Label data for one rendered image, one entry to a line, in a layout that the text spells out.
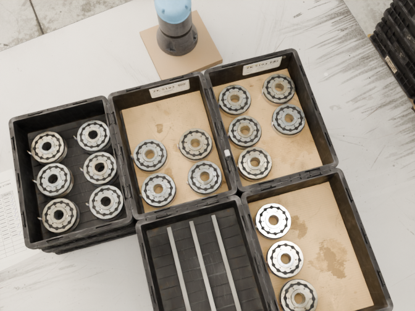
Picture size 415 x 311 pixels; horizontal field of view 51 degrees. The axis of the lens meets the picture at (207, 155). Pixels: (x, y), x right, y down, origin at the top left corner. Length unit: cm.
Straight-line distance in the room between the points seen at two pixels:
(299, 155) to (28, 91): 99
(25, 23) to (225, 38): 144
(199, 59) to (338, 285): 89
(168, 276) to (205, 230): 17
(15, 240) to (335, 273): 100
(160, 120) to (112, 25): 51
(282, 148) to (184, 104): 34
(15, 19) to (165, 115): 161
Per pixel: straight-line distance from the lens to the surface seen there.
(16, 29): 279
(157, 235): 130
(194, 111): 139
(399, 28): 225
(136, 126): 140
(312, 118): 135
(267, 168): 131
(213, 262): 128
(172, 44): 158
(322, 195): 135
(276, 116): 137
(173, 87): 136
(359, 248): 130
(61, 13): 275
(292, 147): 137
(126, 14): 177
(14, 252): 155
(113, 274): 144
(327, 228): 133
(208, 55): 161
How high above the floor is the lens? 211
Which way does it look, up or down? 72 degrees down
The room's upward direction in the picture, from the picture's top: 3 degrees counter-clockwise
